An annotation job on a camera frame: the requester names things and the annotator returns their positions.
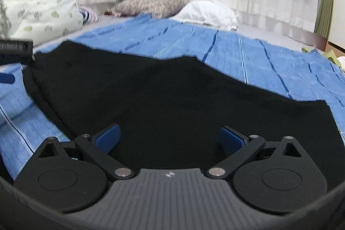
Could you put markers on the grey bed sheet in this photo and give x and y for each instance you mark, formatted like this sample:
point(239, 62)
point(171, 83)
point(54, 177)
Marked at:
point(269, 33)

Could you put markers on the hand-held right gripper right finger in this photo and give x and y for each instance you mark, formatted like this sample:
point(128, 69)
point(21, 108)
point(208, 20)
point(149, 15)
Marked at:
point(229, 138)

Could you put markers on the white cloth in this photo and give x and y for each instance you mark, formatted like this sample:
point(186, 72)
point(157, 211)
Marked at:
point(341, 63)

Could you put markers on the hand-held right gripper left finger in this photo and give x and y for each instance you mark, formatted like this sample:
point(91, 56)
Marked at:
point(109, 137)

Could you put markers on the white printed pillow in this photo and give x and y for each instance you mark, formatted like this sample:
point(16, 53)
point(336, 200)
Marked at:
point(40, 11)

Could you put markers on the striped cloth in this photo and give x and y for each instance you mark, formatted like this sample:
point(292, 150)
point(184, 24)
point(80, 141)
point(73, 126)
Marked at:
point(87, 14)

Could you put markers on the green cloth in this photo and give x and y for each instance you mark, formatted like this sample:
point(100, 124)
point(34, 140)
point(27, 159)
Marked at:
point(331, 54)

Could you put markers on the floral pillow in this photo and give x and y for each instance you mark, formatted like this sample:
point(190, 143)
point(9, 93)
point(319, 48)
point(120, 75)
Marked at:
point(148, 3)

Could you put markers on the blue plaid blanket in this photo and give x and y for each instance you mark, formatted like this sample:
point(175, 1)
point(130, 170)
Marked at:
point(242, 57)

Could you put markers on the black pants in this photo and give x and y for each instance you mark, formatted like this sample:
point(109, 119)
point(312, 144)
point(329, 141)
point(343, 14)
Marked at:
point(161, 100)

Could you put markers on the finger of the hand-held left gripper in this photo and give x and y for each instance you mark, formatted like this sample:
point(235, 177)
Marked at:
point(6, 78)

